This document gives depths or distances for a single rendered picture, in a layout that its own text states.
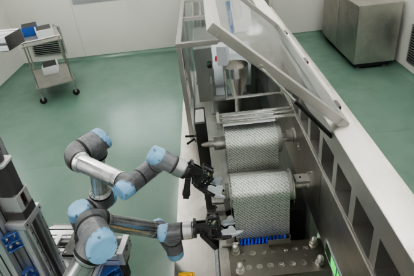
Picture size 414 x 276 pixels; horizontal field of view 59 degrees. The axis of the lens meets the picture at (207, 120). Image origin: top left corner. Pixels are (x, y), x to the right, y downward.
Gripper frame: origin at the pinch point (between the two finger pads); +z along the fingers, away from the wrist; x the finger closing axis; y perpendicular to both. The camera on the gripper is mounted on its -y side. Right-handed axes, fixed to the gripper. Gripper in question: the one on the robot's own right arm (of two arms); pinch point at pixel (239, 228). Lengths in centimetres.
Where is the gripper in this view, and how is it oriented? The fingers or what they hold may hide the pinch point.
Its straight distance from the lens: 166.8
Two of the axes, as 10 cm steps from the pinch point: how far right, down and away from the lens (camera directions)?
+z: 9.9, -1.1, -0.3
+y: -1.0, -8.5, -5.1
